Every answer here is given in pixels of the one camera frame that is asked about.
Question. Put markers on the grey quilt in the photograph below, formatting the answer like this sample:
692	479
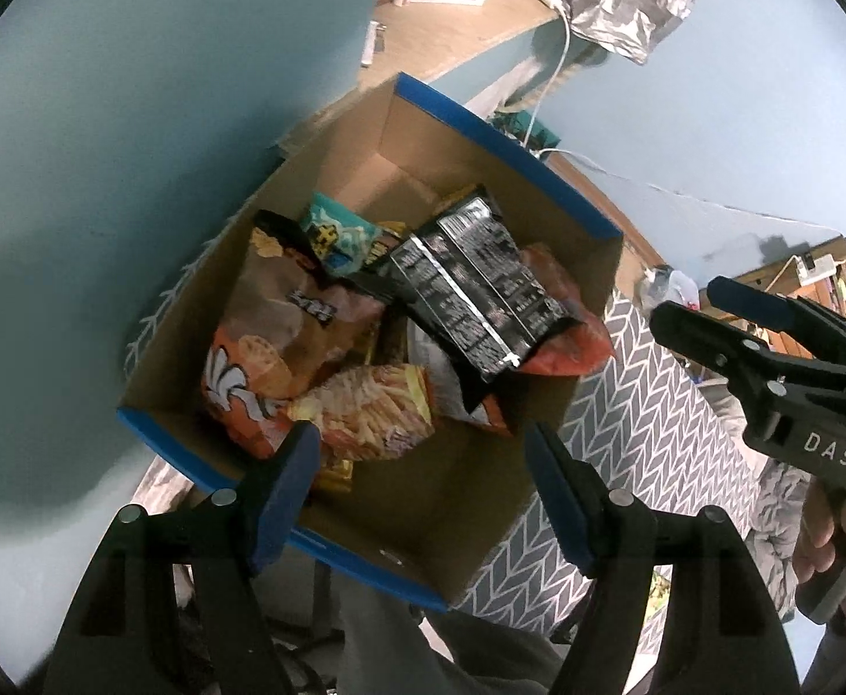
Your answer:
778	514

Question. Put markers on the clear plastic bag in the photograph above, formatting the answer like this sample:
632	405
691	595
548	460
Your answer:
673	286

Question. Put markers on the yellow snack packet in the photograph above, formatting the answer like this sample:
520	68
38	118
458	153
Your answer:
336	474
453	198

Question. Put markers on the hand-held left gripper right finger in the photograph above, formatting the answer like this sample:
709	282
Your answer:
560	503

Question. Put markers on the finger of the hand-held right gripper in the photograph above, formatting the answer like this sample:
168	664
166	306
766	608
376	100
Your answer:
705	344
756	302

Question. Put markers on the red snack packet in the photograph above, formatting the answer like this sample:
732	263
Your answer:
575	340

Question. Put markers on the white plug adapter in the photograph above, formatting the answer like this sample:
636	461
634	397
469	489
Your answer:
370	40

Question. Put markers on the colourful snack packet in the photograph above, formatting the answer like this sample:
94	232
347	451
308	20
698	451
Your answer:
658	586

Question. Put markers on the large orange snack packet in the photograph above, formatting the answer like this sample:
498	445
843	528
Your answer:
271	347

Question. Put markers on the silver black snack packet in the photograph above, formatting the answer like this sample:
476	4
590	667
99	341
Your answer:
452	384

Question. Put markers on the person's right hand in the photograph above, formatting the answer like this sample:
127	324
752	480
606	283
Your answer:
814	528

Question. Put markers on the teal basket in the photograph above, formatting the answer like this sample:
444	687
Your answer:
531	127

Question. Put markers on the teal snack packet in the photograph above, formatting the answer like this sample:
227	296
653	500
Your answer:
336	232

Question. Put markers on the striped fries snack packet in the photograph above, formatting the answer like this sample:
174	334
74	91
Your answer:
372	413

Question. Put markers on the wooden desk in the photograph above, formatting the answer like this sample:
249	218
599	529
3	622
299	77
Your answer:
466	22
821	282

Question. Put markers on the white power strip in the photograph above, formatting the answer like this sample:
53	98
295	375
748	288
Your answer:
814	266

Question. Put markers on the cardboard box with blue rim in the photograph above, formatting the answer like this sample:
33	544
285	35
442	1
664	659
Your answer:
430	499

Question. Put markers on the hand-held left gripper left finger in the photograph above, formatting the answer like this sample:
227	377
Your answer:
285	499

